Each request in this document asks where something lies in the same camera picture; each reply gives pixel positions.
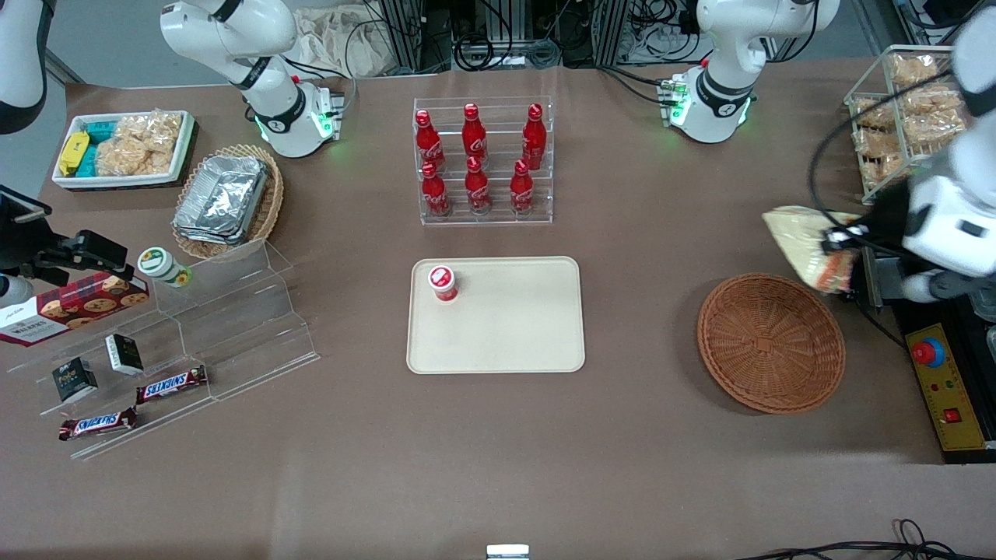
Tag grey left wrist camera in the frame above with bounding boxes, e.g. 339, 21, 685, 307
903, 271, 973, 304

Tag round brown wicker basket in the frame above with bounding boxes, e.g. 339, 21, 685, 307
697, 272, 847, 415

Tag cream plastic tray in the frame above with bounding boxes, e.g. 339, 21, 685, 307
406, 256, 586, 375

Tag packaged rice cracker snack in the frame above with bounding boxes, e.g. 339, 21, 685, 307
903, 114, 970, 150
864, 154, 908, 187
903, 86, 966, 117
891, 53, 939, 86
854, 97, 897, 130
854, 128, 897, 156

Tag clear acrylic stepped shelf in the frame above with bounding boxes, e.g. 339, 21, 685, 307
8, 237, 320, 461

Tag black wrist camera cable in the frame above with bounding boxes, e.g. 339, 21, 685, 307
808, 70, 954, 234

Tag beige crumpled cloth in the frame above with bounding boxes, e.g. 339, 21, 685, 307
294, 6, 390, 79

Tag green lid white cup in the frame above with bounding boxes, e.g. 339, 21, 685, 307
138, 247, 193, 289

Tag yellow snack packet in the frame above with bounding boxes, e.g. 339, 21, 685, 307
59, 131, 91, 177

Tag clear bag fried snacks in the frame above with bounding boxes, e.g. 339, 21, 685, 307
117, 111, 184, 154
96, 140, 170, 177

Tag black sealing machine yellow panel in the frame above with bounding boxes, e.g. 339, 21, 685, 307
856, 257, 996, 465

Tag clear acrylic bottle rack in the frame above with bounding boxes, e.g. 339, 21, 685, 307
412, 96, 555, 226

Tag red tartan cookie box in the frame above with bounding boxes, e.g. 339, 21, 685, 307
0, 271, 150, 347

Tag small black snack box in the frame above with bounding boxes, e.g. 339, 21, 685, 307
52, 356, 100, 403
105, 333, 145, 376

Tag white wire basket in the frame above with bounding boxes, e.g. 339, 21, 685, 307
844, 45, 973, 205

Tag black machine power cable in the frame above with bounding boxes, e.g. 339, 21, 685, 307
852, 298, 907, 348

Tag aluminium foil container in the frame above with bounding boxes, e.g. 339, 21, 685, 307
173, 214, 251, 247
181, 154, 270, 234

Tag black background cable bundle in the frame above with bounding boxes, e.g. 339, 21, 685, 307
455, 0, 565, 72

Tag Snickers chocolate bar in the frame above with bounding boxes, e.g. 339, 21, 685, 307
136, 366, 209, 405
58, 407, 139, 442

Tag white rectangular plastic bin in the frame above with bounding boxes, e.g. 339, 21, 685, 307
52, 110, 195, 190

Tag triangle sandwich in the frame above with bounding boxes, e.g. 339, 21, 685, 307
761, 205, 863, 295

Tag black floor cable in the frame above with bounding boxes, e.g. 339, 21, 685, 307
735, 519, 996, 560

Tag oval tan wicker basket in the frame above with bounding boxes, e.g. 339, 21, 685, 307
173, 144, 285, 261

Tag red lid yogurt cup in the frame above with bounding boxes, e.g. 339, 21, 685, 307
427, 265, 458, 303

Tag red cola bottle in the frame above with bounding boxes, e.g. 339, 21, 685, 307
415, 109, 446, 172
421, 161, 452, 217
510, 159, 536, 216
465, 156, 493, 215
462, 103, 489, 160
522, 103, 547, 170

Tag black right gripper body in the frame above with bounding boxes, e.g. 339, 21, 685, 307
0, 222, 80, 287

